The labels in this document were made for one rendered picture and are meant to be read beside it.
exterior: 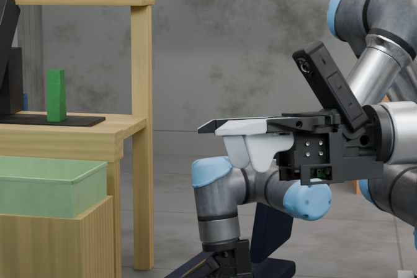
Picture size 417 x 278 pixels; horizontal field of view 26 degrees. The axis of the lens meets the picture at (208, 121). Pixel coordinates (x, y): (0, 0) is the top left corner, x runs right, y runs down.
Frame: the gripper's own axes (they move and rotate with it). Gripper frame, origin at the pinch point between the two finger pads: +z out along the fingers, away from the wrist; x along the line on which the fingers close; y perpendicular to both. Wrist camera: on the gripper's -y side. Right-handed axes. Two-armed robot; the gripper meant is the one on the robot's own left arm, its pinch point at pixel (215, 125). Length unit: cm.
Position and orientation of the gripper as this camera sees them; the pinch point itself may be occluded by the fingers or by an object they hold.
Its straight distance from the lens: 101.5
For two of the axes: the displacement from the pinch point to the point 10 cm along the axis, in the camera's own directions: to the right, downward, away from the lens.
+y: 0.4, 10.0, 0.3
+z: -9.6, 0.5, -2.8
